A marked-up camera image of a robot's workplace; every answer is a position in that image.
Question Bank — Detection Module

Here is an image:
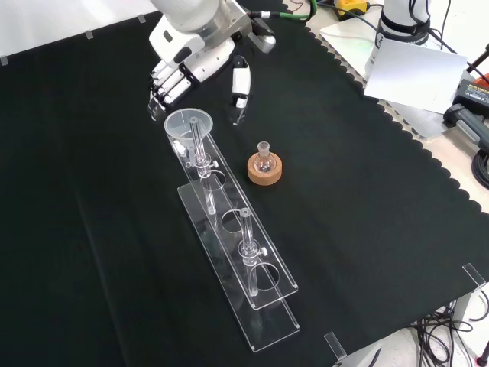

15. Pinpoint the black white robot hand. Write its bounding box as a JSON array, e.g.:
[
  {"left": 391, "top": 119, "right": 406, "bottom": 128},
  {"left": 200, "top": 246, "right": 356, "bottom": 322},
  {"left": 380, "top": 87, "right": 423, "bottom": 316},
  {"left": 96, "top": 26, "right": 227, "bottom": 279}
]
[{"left": 146, "top": 17, "right": 252, "bottom": 126}]

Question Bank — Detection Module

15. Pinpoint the clear plastic funnel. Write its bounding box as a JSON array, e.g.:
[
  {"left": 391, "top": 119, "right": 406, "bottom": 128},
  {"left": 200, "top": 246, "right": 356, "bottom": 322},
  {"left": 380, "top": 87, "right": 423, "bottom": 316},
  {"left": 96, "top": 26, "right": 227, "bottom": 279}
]
[{"left": 164, "top": 107, "right": 215, "bottom": 158}]

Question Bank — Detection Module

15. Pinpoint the clear acrylic funnel stand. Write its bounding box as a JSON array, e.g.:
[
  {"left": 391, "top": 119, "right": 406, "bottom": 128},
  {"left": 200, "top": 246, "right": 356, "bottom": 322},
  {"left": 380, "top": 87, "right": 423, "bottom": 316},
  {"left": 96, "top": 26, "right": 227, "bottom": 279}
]
[{"left": 166, "top": 116, "right": 301, "bottom": 353}]

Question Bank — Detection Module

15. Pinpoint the small round-bottom glass flask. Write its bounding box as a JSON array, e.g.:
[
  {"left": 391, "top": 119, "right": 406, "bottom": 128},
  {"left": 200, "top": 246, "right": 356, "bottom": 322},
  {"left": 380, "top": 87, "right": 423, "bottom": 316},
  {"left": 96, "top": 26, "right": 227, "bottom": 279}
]
[{"left": 254, "top": 141, "right": 276, "bottom": 174}]

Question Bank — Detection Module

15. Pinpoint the yellow stop button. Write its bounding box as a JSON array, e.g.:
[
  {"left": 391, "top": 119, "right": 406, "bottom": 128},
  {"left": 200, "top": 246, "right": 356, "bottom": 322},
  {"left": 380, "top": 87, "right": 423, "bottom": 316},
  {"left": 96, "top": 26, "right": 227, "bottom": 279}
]
[{"left": 335, "top": 0, "right": 371, "bottom": 18}]

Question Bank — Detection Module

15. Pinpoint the black bench cloth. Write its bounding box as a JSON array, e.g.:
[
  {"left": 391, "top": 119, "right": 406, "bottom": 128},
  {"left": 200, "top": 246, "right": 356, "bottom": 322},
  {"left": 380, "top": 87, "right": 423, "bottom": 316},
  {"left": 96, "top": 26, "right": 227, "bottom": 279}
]
[{"left": 0, "top": 0, "right": 489, "bottom": 367}]

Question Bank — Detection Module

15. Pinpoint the white paper card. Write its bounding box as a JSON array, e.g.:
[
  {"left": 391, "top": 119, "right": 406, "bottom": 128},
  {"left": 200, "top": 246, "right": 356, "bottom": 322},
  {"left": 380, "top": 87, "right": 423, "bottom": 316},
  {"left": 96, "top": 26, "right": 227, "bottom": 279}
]
[{"left": 363, "top": 37, "right": 468, "bottom": 115}]

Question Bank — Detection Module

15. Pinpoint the black grey clamp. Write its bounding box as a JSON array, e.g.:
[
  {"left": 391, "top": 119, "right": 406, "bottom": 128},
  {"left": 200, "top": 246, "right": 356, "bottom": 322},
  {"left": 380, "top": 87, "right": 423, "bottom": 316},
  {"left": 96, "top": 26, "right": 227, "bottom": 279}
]
[{"left": 442, "top": 103, "right": 489, "bottom": 154}]

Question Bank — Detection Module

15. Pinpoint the black orange power adapter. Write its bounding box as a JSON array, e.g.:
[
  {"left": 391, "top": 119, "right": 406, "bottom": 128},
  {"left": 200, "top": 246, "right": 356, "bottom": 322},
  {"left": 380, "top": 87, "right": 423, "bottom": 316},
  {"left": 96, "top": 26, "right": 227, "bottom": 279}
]
[{"left": 456, "top": 78, "right": 489, "bottom": 118}]

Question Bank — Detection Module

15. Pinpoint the black tripod leg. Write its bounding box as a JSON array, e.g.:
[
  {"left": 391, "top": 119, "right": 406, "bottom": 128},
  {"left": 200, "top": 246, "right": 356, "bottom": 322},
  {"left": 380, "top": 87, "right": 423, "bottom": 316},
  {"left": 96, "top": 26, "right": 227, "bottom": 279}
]
[{"left": 464, "top": 42, "right": 489, "bottom": 83}]

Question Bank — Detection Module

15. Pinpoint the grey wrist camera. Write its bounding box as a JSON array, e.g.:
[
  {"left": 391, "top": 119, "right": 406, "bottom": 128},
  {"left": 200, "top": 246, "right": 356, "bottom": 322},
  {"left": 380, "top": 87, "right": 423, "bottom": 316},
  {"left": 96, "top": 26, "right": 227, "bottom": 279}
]
[{"left": 250, "top": 17, "right": 277, "bottom": 54}]

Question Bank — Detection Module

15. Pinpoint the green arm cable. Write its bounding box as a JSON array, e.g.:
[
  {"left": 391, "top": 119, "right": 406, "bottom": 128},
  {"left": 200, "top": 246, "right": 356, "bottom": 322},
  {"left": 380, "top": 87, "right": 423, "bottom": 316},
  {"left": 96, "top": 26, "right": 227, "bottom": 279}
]
[{"left": 250, "top": 0, "right": 322, "bottom": 22}]

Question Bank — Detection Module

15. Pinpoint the brown cork ring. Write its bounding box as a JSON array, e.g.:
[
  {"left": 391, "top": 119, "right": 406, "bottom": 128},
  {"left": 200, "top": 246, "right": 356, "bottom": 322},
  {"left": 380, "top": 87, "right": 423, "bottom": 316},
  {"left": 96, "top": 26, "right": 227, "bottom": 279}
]
[{"left": 247, "top": 151, "right": 284, "bottom": 187}]

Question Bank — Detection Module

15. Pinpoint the black stop button cable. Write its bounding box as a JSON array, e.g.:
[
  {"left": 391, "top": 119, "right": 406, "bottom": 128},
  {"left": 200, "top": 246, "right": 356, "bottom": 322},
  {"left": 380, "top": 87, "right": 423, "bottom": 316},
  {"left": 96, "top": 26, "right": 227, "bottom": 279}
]
[{"left": 343, "top": 3, "right": 384, "bottom": 37}]

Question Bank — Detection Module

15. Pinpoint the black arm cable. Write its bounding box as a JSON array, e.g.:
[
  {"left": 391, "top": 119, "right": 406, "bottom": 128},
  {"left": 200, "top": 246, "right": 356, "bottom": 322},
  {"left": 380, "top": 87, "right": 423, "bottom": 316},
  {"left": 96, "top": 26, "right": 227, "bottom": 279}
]
[{"left": 408, "top": 0, "right": 458, "bottom": 54}]

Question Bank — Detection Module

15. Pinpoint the black coiled cable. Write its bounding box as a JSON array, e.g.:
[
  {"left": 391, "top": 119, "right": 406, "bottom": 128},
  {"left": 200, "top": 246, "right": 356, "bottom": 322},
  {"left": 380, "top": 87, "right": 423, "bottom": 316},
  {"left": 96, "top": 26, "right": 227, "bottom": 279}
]
[{"left": 471, "top": 148, "right": 489, "bottom": 190}]

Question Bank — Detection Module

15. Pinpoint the black floor cable bundle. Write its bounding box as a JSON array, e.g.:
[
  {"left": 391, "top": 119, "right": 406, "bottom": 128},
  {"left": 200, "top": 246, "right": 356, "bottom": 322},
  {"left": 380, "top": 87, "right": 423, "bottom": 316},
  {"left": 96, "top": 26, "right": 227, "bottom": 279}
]
[{"left": 414, "top": 300, "right": 489, "bottom": 367}]

